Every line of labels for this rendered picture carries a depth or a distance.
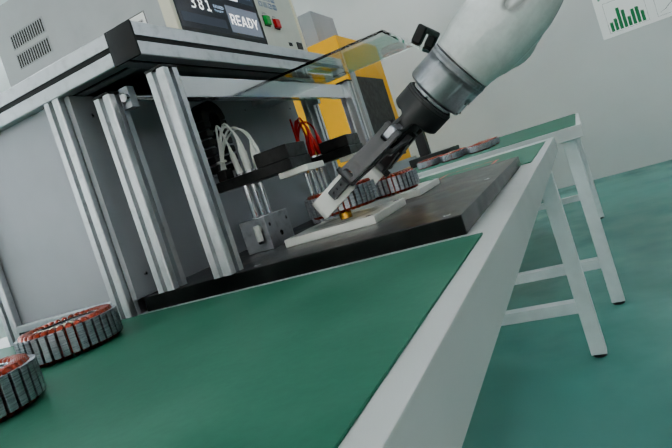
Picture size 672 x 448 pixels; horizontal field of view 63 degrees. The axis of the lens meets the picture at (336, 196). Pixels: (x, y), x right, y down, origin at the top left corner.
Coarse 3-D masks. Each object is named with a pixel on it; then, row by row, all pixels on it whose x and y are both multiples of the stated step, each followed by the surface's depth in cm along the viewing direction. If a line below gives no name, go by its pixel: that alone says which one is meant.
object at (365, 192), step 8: (360, 184) 80; (368, 184) 81; (352, 192) 79; (360, 192) 80; (368, 192) 81; (376, 192) 83; (312, 200) 81; (344, 200) 79; (352, 200) 79; (360, 200) 79; (368, 200) 80; (312, 208) 81; (344, 208) 80; (352, 208) 80; (312, 216) 82; (320, 216) 80
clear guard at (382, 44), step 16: (384, 32) 94; (352, 48) 99; (368, 48) 103; (384, 48) 108; (400, 48) 113; (416, 48) 92; (304, 64) 101; (320, 64) 104; (336, 64) 108; (352, 64) 114; (368, 64) 120; (272, 80) 104; (288, 80) 109; (304, 80) 114; (320, 80) 120
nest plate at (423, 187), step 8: (424, 184) 103; (432, 184) 105; (400, 192) 103; (408, 192) 97; (416, 192) 97; (424, 192) 99; (376, 200) 102; (384, 200) 99; (392, 200) 99; (360, 208) 102
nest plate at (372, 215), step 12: (384, 204) 87; (396, 204) 84; (360, 216) 79; (372, 216) 75; (384, 216) 78; (312, 228) 86; (324, 228) 79; (336, 228) 77; (348, 228) 76; (288, 240) 81; (300, 240) 80; (312, 240) 79
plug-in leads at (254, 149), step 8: (216, 128) 89; (224, 128) 90; (232, 128) 89; (240, 128) 91; (216, 136) 89; (224, 136) 89; (248, 136) 89; (224, 144) 90; (240, 144) 87; (232, 152) 89; (240, 152) 87; (256, 152) 91; (224, 160) 89; (232, 160) 89; (248, 160) 91; (224, 168) 90; (240, 168) 89; (248, 168) 87; (256, 168) 88; (224, 176) 89; (232, 176) 90
